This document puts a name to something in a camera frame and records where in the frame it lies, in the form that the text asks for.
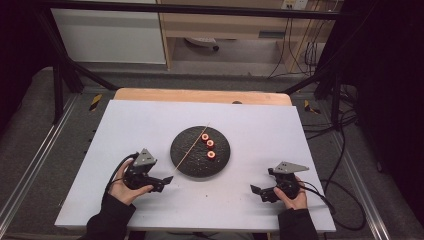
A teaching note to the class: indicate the white wall socket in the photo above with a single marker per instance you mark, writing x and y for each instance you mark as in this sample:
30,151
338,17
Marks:
295,4

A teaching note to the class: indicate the black curtain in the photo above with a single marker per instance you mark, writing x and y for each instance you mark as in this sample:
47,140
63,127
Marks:
20,50
390,100

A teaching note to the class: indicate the thin wooden skewer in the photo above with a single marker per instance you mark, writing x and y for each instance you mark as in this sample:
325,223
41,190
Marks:
191,148

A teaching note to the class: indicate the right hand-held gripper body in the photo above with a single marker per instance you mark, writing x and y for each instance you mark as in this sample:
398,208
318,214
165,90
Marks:
285,185

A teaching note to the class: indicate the light wooden desk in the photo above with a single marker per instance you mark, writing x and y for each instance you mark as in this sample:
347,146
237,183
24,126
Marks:
226,26

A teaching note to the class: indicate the black metal frame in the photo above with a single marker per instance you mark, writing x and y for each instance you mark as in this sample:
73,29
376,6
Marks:
58,86

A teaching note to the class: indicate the white cabinet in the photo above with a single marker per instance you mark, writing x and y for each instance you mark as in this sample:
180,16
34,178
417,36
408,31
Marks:
110,36

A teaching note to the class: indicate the person's left hand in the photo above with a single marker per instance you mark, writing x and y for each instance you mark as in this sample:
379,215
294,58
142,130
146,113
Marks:
121,190

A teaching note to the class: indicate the aluminium rail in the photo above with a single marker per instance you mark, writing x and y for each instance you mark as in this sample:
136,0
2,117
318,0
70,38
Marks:
361,190
36,156

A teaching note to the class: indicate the person's right hand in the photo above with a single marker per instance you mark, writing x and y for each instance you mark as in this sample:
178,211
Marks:
295,202

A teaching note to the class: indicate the black round plate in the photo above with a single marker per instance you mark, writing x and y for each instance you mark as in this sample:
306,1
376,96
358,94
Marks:
200,163

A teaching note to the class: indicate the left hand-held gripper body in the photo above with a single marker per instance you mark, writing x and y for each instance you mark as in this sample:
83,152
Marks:
140,176

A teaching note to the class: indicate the red fruit piece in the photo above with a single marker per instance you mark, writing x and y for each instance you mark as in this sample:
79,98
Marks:
210,143
205,137
211,154

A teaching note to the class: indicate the white power strip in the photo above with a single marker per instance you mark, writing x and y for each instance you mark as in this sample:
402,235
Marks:
200,41

